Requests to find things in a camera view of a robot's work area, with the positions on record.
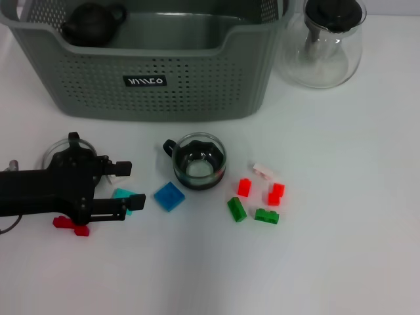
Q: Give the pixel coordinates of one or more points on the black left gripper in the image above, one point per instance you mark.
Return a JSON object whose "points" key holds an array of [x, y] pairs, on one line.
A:
{"points": [[49, 190]]}

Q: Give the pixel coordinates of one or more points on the glass teacup with black holder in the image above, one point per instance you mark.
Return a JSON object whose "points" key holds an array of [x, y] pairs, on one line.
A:
{"points": [[197, 157], [73, 139]]}

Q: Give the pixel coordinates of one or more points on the dark red curved brick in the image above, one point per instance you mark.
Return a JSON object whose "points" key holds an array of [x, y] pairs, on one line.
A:
{"points": [[60, 223]]}

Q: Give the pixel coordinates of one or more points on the grey-green perforated storage bin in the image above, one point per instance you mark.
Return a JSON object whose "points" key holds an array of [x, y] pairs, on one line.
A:
{"points": [[197, 98]]}

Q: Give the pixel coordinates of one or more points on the cyan flat square tile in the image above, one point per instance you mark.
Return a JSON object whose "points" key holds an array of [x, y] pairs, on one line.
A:
{"points": [[121, 193]]}

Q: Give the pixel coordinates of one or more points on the white two-stud brick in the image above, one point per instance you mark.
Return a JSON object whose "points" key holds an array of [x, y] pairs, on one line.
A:
{"points": [[262, 169], [110, 180]]}

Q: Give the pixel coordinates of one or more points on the blue flat square tile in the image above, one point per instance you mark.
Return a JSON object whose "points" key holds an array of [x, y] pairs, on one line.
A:
{"points": [[169, 197]]}

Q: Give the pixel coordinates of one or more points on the green sloped brick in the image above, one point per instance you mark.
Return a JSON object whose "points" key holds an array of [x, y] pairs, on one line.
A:
{"points": [[237, 210]]}

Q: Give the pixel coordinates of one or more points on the small red single brick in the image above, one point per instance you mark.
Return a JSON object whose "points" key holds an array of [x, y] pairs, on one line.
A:
{"points": [[244, 187]]}

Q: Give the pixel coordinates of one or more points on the green two-stud brick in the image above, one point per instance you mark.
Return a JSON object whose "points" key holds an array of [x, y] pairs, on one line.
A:
{"points": [[266, 216]]}

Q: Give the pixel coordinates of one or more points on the red stepped brick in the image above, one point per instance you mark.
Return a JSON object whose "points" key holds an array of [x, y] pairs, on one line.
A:
{"points": [[275, 195]]}

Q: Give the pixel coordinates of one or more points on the black clay teapot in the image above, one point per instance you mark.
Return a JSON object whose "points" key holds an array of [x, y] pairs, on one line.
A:
{"points": [[88, 26]]}

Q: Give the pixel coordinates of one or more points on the glass carafe with black lid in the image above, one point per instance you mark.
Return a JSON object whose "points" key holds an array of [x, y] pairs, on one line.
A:
{"points": [[321, 65]]}

